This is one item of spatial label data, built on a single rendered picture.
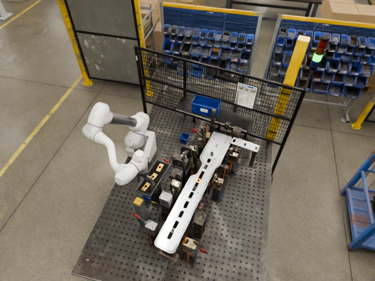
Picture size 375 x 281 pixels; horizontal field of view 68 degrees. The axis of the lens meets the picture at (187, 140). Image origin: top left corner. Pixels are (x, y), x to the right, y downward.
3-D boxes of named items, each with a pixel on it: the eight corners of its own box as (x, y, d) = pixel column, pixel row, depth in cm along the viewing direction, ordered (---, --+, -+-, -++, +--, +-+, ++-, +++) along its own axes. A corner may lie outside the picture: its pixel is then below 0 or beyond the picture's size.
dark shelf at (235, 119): (248, 132, 302) (249, 131, 300) (174, 109, 327) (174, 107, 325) (254, 120, 316) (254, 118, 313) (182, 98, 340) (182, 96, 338)
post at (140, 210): (145, 230, 260) (139, 207, 227) (138, 227, 262) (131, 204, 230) (149, 223, 265) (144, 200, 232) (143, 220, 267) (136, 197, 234)
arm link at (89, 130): (90, 142, 227) (96, 127, 225) (76, 134, 235) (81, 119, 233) (101, 143, 239) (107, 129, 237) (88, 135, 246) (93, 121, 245)
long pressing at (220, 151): (176, 257, 216) (176, 256, 215) (150, 245, 222) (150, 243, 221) (233, 137, 300) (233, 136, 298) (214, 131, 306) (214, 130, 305)
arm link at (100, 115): (135, 130, 302) (143, 111, 300) (147, 136, 295) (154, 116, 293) (82, 121, 232) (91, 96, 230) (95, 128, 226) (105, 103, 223)
